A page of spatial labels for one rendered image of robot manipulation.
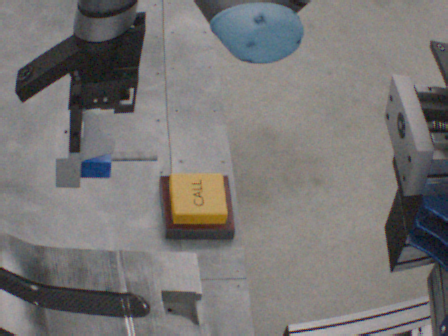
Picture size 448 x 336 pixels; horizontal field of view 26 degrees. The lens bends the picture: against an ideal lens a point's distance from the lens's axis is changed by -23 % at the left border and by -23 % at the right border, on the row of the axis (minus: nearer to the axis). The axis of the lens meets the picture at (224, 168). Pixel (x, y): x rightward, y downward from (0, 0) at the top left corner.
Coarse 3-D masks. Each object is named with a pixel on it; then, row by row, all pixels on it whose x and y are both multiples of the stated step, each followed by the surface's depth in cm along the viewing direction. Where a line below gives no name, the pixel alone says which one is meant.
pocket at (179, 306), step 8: (168, 296) 125; (176, 296) 125; (184, 296) 125; (192, 296) 125; (200, 296) 125; (168, 304) 126; (176, 304) 126; (184, 304) 126; (192, 304) 126; (200, 304) 125; (168, 312) 125; (176, 312) 125; (184, 312) 125; (192, 312) 125; (200, 312) 124; (168, 320) 124; (176, 320) 124; (184, 320) 124; (192, 320) 125; (200, 320) 123
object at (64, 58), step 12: (72, 36) 116; (60, 48) 116; (72, 48) 115; (36, 60) 118; (48, 60) 116; (60, 60) 114; (72, 60) 114; (84, 60) 115; (24, 72) 116; (36, 72) 116; (48, 72) 115; (60, 72) 115; (24, 84) 116; (36, 84) 116; (48, 84) 116; (24, 96) 117
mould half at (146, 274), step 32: (0, 256) 120; (32, 256) 124; (64, 256) 125; (96, 256) 126; (128, 256) 126; (160, 256) 127; (192, 256) 128; (96, 288) 123; (128, 288) 123; (160, 288) 124; (192, 288) 125; (0, 320) 112; (32, 320) 116; (64, 320) 118; (96, 320) 119; (128, 320) 120; (160, 320) 121
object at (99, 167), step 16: (64, 128) 128; (64, 144) 127; (64, 160) 126; (96, 160) 128; (112, 160) 130; (128, 160) 130; (144, 160) 131; (64, 176) 128; (80, 176) 129; (96, 176) 129
